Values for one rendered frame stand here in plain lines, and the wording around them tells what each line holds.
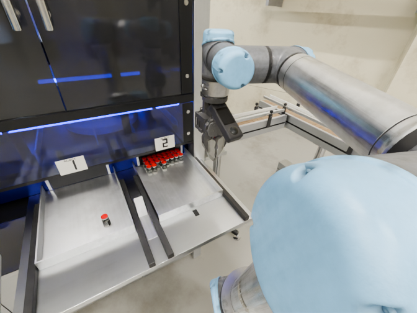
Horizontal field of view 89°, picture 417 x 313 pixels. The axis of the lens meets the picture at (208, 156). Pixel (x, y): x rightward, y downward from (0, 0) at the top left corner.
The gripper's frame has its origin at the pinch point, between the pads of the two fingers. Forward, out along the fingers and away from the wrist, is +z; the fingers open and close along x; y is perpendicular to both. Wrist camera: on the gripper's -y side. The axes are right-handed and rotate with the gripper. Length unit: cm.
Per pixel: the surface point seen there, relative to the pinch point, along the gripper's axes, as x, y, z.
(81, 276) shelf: 44.3, -5.5, 21.6
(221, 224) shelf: 1.5, -9.6, 21.6
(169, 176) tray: 8.3, 22.1, 21.4
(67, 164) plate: 42, 27, 7
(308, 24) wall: -226, 153, -28
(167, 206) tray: 14.9, 6.5, 21.4
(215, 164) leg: -30, 43, 42
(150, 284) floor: 26, 26, 110
